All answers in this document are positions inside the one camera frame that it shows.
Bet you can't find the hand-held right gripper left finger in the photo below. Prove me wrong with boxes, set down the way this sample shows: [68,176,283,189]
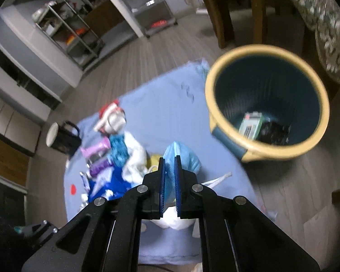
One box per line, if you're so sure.
[22,157,166,272]

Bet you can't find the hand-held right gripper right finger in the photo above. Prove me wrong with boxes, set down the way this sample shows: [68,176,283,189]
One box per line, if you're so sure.
[174,155,321,272]

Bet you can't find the yellow wrapper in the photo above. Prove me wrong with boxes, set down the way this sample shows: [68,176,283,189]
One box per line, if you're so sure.
[147,154,163,173]

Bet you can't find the blue face mask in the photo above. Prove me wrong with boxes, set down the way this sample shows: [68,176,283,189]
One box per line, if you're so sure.
[162,141,202,204]

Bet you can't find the blue and white packet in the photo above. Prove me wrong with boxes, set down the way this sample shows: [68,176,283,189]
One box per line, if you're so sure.
[88,166,136,204]

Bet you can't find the teal patterned packet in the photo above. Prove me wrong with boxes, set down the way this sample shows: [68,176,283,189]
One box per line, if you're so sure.
[109,134,130,167]

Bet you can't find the purple wrapper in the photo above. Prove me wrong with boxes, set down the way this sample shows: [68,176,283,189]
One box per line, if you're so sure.
[86,157,114,177]

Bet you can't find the pink wrapper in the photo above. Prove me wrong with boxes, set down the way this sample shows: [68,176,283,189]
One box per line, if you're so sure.
[81,136,112,159]

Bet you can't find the red and white snack wrapper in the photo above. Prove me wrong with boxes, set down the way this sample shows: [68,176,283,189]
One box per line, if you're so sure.
[93,100,128,134]

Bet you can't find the black mug with white inside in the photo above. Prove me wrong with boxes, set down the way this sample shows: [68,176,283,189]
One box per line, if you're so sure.
[46,121,82,157]

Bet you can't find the blue bin with yellow rim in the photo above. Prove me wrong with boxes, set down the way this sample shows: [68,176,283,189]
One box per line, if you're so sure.
[204,44,330,163]

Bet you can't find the printed blue blanket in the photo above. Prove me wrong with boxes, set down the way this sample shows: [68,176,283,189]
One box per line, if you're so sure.
[64,58,278,267]

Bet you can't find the green and white box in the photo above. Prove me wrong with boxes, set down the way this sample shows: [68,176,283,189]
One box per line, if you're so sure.
[238,112,265,141]

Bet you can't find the black crumpled wrapper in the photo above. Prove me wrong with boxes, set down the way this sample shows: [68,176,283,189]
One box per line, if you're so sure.
[258,120,291,145]

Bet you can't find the open metal shelf rack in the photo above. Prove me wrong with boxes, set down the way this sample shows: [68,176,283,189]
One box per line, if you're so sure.
[32,0,105,70]

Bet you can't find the orange cloth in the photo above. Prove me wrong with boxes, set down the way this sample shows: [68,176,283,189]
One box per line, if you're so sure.
[66,28,87,44]

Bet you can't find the metal trolley rack on wheels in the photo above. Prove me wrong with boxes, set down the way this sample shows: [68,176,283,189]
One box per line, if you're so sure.
[117,0,177,37]

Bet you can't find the wooden chair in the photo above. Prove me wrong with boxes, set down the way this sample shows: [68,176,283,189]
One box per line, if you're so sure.
[200,0,268,49]

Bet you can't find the white cabinet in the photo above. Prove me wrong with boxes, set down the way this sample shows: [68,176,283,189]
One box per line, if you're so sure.
[0,6,84,156]

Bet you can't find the lace trimmed teal seat cushion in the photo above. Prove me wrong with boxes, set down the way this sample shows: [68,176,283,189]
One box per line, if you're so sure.
[261,0,340,85]

